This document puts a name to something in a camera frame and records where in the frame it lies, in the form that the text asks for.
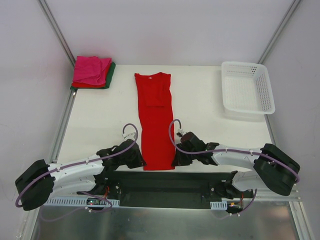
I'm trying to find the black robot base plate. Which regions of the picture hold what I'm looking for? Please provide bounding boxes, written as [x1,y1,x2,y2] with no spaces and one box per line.
[76,169,255,210]

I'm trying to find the white slotted cable duct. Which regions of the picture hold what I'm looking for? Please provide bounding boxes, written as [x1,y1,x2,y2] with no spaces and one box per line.
[44,196,120,207]

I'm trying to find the white perforated plastic basket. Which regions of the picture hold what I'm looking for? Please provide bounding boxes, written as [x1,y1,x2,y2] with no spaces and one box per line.
[221,61,275,115]

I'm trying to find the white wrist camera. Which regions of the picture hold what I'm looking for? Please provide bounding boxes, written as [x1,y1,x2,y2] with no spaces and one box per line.
[122,132,137,141]
[176,128,187,138]

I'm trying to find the aluminium frame post left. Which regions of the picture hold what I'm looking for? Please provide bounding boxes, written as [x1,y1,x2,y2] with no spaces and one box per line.
[37,0,76,67]

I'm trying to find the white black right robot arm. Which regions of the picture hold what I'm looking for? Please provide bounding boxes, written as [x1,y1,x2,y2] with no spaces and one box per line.
[172,131,301,199]

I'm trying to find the folded pink t shirt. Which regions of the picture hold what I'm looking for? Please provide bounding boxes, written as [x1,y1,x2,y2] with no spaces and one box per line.
[72,56,112,86]

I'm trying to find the aluminium frame post right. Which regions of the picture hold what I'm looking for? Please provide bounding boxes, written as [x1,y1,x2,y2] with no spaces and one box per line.
[257,0,303,65]

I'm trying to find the folded green t shirt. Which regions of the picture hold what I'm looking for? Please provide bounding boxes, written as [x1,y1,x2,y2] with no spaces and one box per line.
[70,62,116,90]

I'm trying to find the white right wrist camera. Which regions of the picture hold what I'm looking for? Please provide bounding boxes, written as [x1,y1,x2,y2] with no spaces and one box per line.
[176,128,187,138]

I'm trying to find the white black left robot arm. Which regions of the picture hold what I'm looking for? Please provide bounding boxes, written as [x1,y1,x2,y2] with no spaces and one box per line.
[15,139,146,211]

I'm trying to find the aluminium frame post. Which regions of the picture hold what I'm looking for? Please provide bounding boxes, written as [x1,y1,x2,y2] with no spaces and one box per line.
[257,0,303,65]
[37,0,76,67]

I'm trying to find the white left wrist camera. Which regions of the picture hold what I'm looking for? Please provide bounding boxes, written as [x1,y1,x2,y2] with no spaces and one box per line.
[122,132,137,141]

